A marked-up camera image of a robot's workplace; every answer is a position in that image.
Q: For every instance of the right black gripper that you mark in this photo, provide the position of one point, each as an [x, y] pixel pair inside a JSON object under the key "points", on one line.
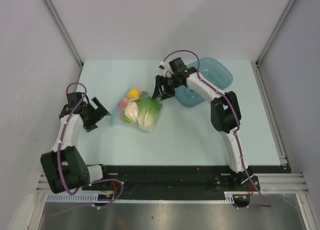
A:
{"points": [[167, 93]]}

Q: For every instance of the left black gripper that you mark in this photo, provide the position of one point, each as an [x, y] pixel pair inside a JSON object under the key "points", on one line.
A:
{"points": [[91, 125]]}

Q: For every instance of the clear zip top bag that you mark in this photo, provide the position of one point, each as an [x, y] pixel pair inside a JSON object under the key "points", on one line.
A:
{"points": [[117, 115]]}

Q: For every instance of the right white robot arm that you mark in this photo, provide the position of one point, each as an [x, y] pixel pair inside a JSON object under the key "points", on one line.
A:
{"points": [[225, 112]]}

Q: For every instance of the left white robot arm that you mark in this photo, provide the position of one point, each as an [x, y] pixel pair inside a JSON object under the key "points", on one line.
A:
{"points": [[63, 165]]}

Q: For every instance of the green fake lettuce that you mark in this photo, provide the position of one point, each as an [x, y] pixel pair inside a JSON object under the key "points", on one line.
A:
{"points": [[148, 113]]}

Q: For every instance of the red fake pepper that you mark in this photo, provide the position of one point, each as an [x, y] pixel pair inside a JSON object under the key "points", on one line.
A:
{"points": [[123, 103]]}

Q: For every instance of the yellow fake lemon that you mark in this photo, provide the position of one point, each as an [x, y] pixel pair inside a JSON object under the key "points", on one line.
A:
{"points": [[134, 93]]}

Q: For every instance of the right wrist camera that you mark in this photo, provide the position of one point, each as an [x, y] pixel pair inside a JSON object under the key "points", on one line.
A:
{"points": [[163, 66]]}

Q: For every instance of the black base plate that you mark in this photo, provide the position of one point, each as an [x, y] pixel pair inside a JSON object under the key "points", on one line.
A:
{"points": [[115, 169]]}

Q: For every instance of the white cable duct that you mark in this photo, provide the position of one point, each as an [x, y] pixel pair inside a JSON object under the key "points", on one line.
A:
{"points": [[139, 197]]}

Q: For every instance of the aluminium frame rail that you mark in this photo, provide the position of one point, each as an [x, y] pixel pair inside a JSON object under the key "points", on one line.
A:
{"points": [[280, 182]]}

